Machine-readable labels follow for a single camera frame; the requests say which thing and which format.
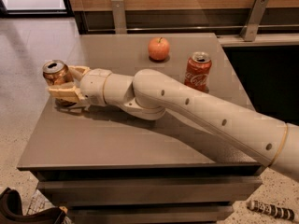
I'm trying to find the black white patterned stick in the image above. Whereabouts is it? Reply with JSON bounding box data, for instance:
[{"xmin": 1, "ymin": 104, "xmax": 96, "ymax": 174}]
[{"xmin": 247, "ymin": 200, "xmax": 299, "ymax": 223}]

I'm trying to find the left metal bracket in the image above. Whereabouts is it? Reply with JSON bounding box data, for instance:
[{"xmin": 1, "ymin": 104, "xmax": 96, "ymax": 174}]
[{"xmin": 111, "ymin": 0, "xmax": 127, "ymax": 35}]

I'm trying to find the dark robot base part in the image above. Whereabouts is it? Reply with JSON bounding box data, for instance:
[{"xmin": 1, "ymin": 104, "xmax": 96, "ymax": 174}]
[{"xmin": 0, "ymin": 188, "xmax": 66, "ymax": 224}]

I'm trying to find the red apple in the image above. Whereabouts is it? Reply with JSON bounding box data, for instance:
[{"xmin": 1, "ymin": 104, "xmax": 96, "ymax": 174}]
[{"xmin": 148, "ymin": 37, "xmax": 170, "ymax": 61}]

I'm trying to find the gold LaCroix can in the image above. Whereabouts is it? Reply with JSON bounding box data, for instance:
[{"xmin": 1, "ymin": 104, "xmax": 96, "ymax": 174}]
[{"xmin": 42, "ymin": 60, "xmax": 76, "ymax": 106}]

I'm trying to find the red Coca-Cola can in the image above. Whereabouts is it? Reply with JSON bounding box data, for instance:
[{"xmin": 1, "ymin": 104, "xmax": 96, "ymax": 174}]
[{"xmin": 184, "ymin": 51, "xmax": 212, "ymax": 91}]

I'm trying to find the right metal bracket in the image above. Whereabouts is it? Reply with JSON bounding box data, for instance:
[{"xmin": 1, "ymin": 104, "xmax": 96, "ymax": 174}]
[{"xmin": 240, "ymin": 0, "xmax": 269, "ymax": 42}]

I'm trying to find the metal bracket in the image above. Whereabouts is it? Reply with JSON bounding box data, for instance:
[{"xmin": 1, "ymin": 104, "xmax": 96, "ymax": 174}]
[
  {"xmin": 240, "ymin": 0, "xmax": 269, "ymax": 42},
  {"xmin": 111, "ymin": 0, "xmax": 127, "ymax": 35}
]

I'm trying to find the wooden wall counter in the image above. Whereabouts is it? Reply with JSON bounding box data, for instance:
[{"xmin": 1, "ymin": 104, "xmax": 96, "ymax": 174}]
[{"xmin": 69, "ymin": 0, "xmax": 299, "ymax": 34}]

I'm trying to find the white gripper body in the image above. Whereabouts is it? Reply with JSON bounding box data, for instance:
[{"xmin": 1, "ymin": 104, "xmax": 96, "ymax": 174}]
[{"xmin": 79, "ymin": 68, "xmax": 112, "ymax": 106}]

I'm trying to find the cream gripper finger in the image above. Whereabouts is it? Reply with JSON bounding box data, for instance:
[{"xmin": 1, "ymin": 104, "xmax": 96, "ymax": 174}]
[
  {"xmin": 48, "ymin": 82, "xmax": 84, "ymax": 103},
  {"xmin": 68, "ymin": 65, "xmax": 90, "ymax": 81}
]

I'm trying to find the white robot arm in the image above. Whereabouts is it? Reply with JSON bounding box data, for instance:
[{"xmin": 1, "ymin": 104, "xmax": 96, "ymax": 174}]
[{"xmin": 43, "ymin": 61, "xmax": 299, "ymax": 180}]

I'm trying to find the grey drawer cabinet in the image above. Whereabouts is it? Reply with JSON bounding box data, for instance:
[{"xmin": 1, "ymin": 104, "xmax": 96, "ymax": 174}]
[{"xmin": 17, "ymin": 34, "xmax": 263, "ymax": 224}]

